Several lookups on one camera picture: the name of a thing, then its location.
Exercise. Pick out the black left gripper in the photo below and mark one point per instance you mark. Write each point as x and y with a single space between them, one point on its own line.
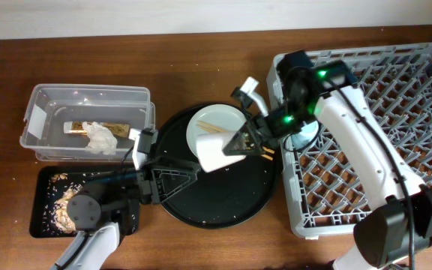
155 175

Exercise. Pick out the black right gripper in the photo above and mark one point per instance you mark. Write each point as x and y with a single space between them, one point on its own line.
264 135

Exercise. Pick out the wooden chopstick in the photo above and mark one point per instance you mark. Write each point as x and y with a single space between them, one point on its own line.
267 152
212 128

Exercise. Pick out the grey plate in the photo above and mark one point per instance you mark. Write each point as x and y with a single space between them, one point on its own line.
221 115

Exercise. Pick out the pink cup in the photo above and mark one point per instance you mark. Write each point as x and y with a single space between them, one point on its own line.
209 150

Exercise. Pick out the gold chopstick wrapper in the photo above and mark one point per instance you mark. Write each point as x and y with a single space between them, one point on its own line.
76 127

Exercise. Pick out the blue cup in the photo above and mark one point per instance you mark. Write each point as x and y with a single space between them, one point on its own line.
306 137

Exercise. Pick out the white napkin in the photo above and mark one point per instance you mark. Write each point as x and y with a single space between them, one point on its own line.
101 139

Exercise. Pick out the food leftovers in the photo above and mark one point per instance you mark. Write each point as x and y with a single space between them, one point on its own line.
56 220

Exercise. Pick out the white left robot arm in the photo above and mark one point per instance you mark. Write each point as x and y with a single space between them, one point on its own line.
88 251

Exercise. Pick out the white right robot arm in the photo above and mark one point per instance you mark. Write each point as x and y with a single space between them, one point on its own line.
400 222

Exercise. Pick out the grey dishwasher rack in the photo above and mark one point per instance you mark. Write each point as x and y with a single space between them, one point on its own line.
323 194

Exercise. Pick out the round black tray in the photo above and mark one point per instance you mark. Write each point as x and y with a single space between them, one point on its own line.
219 199

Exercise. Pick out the black rectangular tray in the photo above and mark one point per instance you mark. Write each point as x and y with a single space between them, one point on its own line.
39 225

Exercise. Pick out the clear plastic bin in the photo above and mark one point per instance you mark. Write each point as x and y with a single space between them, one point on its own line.
52 105

